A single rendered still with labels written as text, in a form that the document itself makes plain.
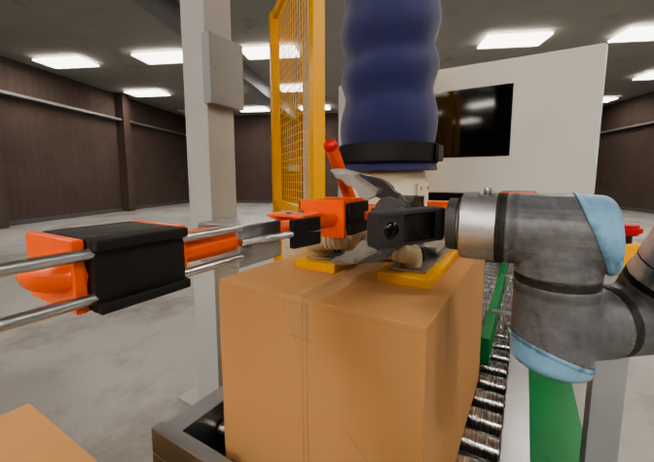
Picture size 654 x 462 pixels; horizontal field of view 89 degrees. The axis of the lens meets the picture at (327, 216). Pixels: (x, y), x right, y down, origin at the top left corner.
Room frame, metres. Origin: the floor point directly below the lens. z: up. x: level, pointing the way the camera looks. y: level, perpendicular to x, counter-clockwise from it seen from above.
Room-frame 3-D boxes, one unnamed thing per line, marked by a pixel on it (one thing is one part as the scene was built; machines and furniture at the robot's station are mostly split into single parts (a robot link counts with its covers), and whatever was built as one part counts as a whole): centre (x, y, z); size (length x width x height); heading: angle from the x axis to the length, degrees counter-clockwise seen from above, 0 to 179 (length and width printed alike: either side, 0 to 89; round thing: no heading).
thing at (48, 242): (0.26, 0.17, 1.08); 0.08 x 0.07 x 0.05; 149
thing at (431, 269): (0.73, -0.22, 0.97); 0.34 x 0.10 x 0.05; 149
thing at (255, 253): (0.37, 0.10, 1.07); 0.07 x 0.07 x 0.04; 59
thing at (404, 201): (0.49, -0.13, 1.08); 0.12 x 0.09 x 0.08; 59
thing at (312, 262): (0.82, -0.06, 0.97); 0.34 x 0.10 x 0.05; 149
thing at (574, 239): (0.40, -0.28, 1.08); 0.12 x 0.09 x 0.10; 59
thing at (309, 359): (0.77, -0.12, 0.75); 0.60 x 0.40 x 0.40; 148
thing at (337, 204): (0.56, -0.01, 1.08); 0.10 x 0.08 x 0.06; 59
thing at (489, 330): (1.66, -0.94, 0.60); 1.60 x 0.11 x 0.09; 149
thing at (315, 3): (1.72, 0.18, 1.05); 0.87 x 0.10 x 2.10; 21
